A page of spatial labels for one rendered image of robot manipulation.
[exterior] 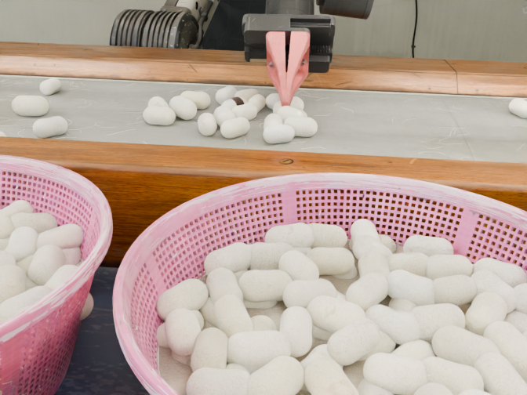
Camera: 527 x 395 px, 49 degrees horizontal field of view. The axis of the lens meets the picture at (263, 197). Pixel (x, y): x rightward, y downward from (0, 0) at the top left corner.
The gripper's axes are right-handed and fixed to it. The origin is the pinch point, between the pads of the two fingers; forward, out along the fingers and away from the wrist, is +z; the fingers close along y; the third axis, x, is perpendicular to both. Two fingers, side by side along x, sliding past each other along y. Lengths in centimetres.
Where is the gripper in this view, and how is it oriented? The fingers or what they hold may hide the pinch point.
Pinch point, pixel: (285, 99)
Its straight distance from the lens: 63.5
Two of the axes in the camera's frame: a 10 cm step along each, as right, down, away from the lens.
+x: 0.3, 4.7, 8.8
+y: 10.0, 0.3, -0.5
